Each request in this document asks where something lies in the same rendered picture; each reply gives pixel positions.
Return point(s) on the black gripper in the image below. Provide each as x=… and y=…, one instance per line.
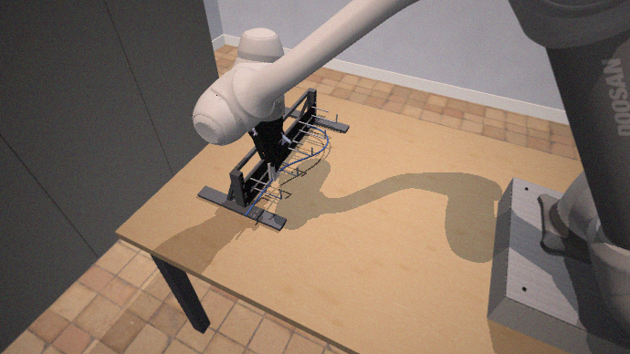
x=268, y=143

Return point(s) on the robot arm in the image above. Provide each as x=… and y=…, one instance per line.
x=590, y=60

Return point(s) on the dark grey rack with cable rings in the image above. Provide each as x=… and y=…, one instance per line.
x=242, y=190

